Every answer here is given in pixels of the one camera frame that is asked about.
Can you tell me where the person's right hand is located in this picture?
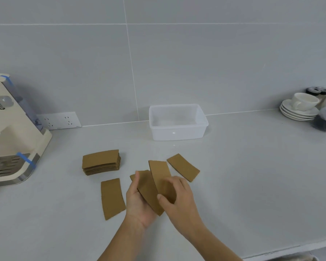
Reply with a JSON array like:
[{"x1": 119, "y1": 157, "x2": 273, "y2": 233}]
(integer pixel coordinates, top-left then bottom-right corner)
[{"x1": 156, "y1": 175, "x2": 206, "y2": 239}]

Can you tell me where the person's left hand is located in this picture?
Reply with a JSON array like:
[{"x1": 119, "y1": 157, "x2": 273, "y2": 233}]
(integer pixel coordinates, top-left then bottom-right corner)
[{"x1": 125, "y1": 171, "x2": 166, "y2": 230}]

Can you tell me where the stack of brown cup sleeves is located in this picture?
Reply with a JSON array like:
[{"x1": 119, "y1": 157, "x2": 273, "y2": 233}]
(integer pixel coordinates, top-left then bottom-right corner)
[{"x1": 82, "y1": 149, "x2": 121, "y2": 176}]

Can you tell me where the clear plastic container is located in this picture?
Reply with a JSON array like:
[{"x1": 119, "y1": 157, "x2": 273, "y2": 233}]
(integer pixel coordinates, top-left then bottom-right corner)
[{"x1": 149, "y1": 104, "x2": 209, "y2": 141}]

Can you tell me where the person's left forearm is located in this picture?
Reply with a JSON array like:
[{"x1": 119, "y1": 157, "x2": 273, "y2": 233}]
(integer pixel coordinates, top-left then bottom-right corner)
[{"x1": 97, "y1": 214, "x2": 146, "y2": 261}]

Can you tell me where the blue tape strip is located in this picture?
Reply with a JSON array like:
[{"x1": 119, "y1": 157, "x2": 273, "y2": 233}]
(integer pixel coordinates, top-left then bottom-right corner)
[
  {"x1": 0, "y1": 75, "x2": 16, "y2": 89},
  {"x1": 17, "y1": 152, "x2": 36, "y2": 169}
]

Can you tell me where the shiny metal container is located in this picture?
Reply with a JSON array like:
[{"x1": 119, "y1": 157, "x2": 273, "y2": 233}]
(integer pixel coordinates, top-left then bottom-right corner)
[{"x1": 271, "y1": 254, "x2": 320, "y2": 261}]

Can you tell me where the cream espresso machine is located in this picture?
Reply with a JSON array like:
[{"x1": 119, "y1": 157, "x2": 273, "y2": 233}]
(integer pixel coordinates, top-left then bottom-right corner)
[{"x1": 0, "y1": 74, "x2": 53, "y2": 189}]

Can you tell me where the white ceramic cup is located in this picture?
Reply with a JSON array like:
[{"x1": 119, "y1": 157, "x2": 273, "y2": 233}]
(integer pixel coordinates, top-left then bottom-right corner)
[{"x1": 291, "y1": 92, "x2": 321, "y2": 112}]

